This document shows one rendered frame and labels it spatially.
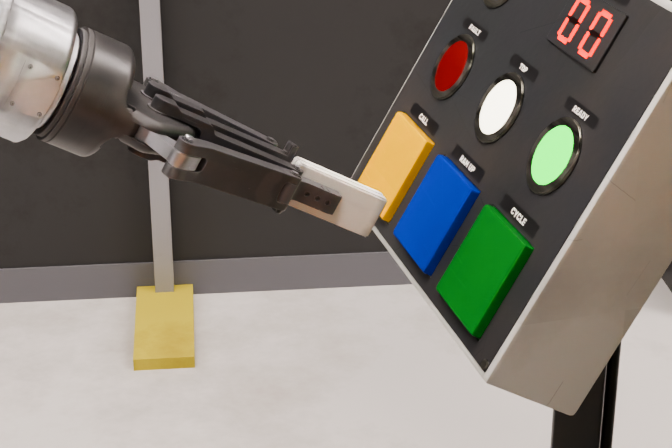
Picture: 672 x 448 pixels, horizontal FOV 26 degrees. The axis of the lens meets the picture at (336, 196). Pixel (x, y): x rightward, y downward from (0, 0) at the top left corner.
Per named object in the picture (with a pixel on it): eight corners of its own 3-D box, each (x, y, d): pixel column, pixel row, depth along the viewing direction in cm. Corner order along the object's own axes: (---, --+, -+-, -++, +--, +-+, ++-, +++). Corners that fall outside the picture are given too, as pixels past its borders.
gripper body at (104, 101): (20, 109, 93) (149, 161, 97) (33, 157, 86) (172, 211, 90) (71, 6, 92) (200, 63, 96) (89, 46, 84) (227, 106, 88)
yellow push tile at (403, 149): (381, 219, 118) (427, 140, 116) (354, 184, 125) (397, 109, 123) (399, 227, 119) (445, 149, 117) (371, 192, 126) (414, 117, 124)
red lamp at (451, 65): (430, 100, 118) (431, 49, 116) (435, 81, 122) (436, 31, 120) (468, 102, 117) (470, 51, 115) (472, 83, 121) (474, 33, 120)
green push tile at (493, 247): (470, 336, 100) (525, 244, 98) (433, 288, 107) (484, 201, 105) (490, 344, 101) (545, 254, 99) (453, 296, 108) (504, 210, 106)
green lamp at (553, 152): (528, 196, 100) (531, 137, 98) (530, 170, 104) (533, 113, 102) (574, 199, 100) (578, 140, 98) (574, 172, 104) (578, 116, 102)
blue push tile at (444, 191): (422, 273, 109) (472, 188, 107) (390, 232, 116) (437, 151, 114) (441, 281, 110) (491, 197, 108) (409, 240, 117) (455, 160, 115)
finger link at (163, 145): (120, 90, 89) (132, 119, 85) (195, 123, 91) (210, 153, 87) (103, 124, 90) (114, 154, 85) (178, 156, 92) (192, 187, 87)
